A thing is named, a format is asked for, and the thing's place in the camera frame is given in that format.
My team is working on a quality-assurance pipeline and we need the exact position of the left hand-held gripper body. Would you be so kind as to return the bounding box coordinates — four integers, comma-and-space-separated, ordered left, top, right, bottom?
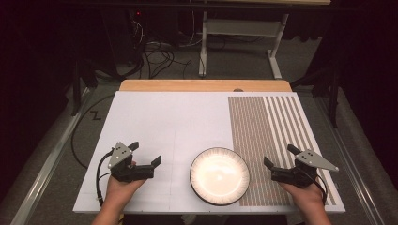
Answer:
107, 142, 156, 184

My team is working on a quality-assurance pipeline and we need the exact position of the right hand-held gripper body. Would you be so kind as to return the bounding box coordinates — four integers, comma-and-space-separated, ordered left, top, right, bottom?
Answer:
270, 149, 340, 188

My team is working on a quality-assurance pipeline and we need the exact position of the white plate with dark rim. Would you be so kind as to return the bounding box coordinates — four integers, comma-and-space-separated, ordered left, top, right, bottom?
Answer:
189, 146, 252, 207

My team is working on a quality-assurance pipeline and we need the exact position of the person's right hand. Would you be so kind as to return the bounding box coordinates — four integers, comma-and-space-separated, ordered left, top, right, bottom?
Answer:
277, 179, 325, 212

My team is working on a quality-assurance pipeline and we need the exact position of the person's left hand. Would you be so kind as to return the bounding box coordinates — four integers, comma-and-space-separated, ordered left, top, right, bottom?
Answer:
104, 159, 148, 210

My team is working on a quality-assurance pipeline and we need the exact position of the brown striped placemat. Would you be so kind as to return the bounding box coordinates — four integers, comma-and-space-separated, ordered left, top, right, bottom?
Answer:
227, 96, 338, 207

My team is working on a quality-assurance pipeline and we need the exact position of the white table board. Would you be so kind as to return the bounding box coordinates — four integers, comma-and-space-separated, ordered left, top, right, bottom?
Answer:
72, 91, 346, 216

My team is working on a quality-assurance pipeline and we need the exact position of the black stand leg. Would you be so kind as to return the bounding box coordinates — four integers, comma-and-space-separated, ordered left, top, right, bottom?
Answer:
290, 67, 342, 128
70, 59, 99, 117

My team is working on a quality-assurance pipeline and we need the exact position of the wooden table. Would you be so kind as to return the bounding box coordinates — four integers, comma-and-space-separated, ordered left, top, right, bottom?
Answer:
119, 79, 293, 93

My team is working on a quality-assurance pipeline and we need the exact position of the dark computer case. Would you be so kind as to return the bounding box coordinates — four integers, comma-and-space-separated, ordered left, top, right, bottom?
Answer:
101, 7, 145, 69

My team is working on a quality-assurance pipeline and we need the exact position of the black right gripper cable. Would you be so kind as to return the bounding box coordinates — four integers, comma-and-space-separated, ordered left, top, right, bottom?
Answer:
308, 170, 329, 206

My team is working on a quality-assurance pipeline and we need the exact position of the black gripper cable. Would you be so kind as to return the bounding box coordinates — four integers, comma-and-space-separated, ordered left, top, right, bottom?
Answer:
95, 149, 115, 208
308, 170, 329, 206

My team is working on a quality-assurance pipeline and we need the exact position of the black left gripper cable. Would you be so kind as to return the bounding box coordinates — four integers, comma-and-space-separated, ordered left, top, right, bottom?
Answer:
95, 149, 115, 208

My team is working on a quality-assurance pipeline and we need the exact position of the aluminium floor rail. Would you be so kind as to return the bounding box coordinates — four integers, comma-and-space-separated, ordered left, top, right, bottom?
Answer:
313, 93, 385, 225
8, 87, 96, 225

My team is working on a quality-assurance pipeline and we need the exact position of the black floor cable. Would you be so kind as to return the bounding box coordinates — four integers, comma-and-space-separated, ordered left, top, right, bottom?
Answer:
70, 93, 115, 171

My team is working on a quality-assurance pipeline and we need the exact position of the bundle of floor cables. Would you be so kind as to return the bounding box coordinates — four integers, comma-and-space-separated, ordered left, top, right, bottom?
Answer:
132, 18, 193, 80

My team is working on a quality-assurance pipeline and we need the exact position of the white metal stand frame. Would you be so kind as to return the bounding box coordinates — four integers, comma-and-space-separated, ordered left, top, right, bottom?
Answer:
198, 10, 291, 80

